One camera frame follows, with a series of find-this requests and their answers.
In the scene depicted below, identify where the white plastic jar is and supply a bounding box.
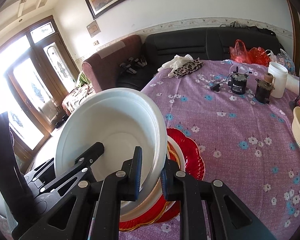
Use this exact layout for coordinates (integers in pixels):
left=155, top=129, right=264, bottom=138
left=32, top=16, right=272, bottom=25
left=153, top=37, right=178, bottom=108
left=268, top=61, right=288, bottom=99

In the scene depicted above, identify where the small wall plaque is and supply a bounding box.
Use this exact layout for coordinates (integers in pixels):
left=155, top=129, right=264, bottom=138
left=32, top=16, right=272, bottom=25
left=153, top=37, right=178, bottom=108
left=87, top=20, right=101, bottom=37

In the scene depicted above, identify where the leopard print cloth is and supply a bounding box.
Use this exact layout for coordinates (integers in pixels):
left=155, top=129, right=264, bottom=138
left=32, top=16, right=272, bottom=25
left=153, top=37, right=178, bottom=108
left=172, top=59, right=204, bottom=78

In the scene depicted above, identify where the wooden glass door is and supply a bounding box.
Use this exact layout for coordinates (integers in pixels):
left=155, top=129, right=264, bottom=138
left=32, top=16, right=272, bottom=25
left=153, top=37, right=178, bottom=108
left=0, top=16, right=79, bottom=155

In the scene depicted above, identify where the white foam bowl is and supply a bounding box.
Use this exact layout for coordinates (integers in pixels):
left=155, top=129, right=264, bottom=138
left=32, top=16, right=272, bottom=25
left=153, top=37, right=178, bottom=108
left=120, top=139, right=186, bottom=223
left=53, top=87, right=168, bottom=222

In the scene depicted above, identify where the red scalloped plate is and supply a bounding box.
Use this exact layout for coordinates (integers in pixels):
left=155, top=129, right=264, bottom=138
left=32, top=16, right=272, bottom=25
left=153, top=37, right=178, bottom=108
left=119, top=137, right=185, bottom=231
left=155, top=128, right=205, bottom=223

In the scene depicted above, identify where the colourful plastic bag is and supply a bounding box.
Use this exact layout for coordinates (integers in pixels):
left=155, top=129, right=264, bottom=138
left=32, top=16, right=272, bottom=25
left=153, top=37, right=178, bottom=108
left=276, top=49, right=295, bottom=75

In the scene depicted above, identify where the maroon armchair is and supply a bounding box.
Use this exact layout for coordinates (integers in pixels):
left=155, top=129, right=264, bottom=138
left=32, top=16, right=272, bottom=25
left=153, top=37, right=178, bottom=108
left=82, top=35, right=142, bottom=93

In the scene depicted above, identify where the black leather sofa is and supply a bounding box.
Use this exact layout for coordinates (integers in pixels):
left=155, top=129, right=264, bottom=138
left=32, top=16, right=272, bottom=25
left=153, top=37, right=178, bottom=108
left=116, top=27, right=284, bottom=91

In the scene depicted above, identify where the black round jar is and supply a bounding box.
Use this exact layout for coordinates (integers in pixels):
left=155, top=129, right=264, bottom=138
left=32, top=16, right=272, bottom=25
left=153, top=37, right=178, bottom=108
left=226, top=65, right=249, bottom=95

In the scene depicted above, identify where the purple floral tablecloth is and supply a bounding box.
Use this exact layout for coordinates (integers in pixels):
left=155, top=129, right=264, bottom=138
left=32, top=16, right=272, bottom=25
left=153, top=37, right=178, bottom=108
left=118, top=59, right=300, bottom=240

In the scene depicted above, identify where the patterned blanket seat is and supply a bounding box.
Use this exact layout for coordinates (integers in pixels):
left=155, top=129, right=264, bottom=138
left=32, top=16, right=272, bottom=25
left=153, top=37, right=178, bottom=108
left=62, top=83, right=95, bottom=116

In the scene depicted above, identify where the red plastic bag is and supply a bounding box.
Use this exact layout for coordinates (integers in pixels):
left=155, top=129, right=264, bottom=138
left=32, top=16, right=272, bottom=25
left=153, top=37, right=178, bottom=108
left=229, top=40, right=270, bottom=67

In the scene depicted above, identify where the white cloth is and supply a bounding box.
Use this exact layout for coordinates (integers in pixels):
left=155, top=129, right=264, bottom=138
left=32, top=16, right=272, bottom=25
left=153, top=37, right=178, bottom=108
left=158, top=54, right=193, bottom=72

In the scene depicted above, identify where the black adapter plug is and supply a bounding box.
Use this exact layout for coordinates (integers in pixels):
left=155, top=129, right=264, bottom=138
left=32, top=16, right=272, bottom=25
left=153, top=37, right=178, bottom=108
left=210, top=81, right=223, bottom=92

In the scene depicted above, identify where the dark jar with cork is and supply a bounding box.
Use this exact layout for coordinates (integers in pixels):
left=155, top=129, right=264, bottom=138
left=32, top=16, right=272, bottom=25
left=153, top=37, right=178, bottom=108
left=255, top=73, right=274, bottom=104

